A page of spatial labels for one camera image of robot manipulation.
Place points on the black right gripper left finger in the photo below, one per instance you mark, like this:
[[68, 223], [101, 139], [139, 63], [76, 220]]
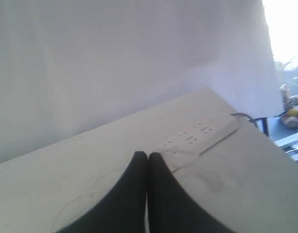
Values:
[[122, 209]]

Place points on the white backdrop sheet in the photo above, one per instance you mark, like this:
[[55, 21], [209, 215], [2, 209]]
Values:
[[68, 66]]

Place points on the white power strip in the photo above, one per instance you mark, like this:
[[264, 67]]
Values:
[[183, 148]]

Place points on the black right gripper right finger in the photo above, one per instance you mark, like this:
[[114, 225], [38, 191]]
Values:
[[170, 208]]

